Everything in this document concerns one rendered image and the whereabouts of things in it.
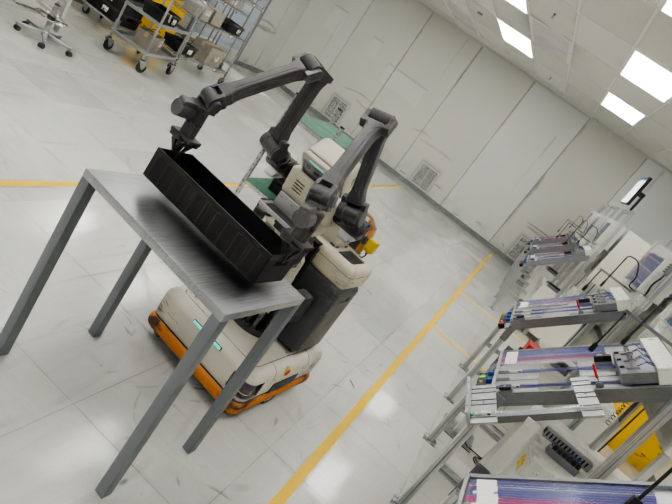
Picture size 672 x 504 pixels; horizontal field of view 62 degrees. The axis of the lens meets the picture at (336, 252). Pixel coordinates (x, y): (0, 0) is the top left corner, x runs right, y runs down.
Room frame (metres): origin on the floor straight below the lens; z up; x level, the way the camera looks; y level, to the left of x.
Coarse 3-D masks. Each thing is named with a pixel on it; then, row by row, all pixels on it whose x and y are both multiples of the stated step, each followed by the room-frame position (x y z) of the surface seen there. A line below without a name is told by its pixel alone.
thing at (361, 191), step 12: (372, 108) 1.93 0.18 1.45; (384, 120) 1.90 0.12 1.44; (372, 144) 1.99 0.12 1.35; (384, 144) 2.03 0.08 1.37; (372, 156) 1.99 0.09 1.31; (360, 168) 2.01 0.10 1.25; (372, 168) 2.01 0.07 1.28; (360, 180) 2.01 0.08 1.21; (360, 192) 2.02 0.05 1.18; (360, 204) 2.02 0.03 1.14; (336, 216) 2.05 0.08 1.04; (360, 216) 2.02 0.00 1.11
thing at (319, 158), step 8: (320, 144) 2.21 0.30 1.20; (328, 144) 2.22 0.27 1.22; (336, 144) 2.23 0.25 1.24; (304, 152) 2.17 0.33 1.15; (312, 152) 2.18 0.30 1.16; (320, 152) 2.17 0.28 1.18; (328, 152) 2.18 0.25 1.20; (336, 152) 2.20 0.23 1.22; (304, 160) 2.19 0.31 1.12; (312, 160) 2.15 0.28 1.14; (320, 160) 2.15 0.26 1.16; (328, 160) 2.15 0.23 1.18; (336, 160) 2.16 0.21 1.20; (304, 168) 2.22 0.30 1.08; (312, 168) 2.18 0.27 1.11; (320, 168) 2.14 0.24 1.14; (328, 168) 2.13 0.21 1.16; (312, 176) 2.20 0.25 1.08; (320, 176) 2.17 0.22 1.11; (352, 176) 2.17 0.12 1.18; (344, 184) 2.15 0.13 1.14; (352, 184) 2.21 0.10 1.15; (344, 192) 2.19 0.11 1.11
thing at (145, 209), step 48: (144, 192) 1.74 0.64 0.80; (144, 240) 1.51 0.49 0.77; (192, 240) 1.65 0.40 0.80; (192, 288) 1.43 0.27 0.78; (240, 288) 1.57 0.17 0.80; (288, 288) 1.79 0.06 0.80; (0, 336) 1.63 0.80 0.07; (96, 336) 2.02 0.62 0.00; (240, 384) 1.79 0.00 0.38; (144, 432) 1.39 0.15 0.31; (192, 432) 1.79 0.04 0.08
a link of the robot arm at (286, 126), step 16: (304, 64) 2.03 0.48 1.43; (320, 64) 2.07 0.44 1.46; (320, 80) 2.08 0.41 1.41; (304, 96) 2.11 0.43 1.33; (288, 112) 2.15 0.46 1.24; (304, 112) 2.16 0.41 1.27; (272, 128) 2.20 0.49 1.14; (288, 128) 2.16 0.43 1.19; (288, 144) 2.18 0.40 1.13; (272, 160) 2.18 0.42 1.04
